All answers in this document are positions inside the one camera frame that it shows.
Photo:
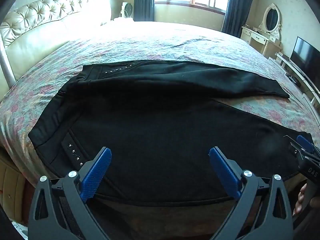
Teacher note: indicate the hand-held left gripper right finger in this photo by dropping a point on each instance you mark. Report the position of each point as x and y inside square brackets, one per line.
[225, 172]

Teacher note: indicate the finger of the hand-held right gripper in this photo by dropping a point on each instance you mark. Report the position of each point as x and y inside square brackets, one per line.
[304, 142]
[296, 151]

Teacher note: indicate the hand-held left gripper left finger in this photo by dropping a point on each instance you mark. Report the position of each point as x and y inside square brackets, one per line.
[97, 172]

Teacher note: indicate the black pants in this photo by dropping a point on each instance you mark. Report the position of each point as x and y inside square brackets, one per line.
[162, 120]

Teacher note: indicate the person's right hand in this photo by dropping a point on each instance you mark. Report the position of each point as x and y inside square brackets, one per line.
[300, 200]

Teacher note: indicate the white television stand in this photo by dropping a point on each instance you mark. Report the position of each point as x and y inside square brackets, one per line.
[295, 71]

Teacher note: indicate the cream leather bed base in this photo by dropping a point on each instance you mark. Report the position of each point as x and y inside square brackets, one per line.
[11, 182]

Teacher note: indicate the black television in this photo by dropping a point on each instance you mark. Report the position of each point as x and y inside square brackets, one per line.
[306, 53]

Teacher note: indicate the cream dressing table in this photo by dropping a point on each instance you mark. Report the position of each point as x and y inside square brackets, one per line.
[260, 38]

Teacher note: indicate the oval white-framed mirror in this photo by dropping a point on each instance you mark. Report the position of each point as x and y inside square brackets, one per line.
[271, 18]

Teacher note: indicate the floral bedspread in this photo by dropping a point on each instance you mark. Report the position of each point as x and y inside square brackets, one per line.
[150, 45]

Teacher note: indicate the cream tufted headboard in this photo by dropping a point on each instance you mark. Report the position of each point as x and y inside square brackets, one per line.
[37, 45]

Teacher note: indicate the dark blue curtain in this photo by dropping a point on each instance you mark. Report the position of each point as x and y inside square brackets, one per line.
[143, 0]
[237, 7]

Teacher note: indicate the white fan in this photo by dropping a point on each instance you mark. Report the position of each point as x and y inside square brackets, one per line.
[127, 10]

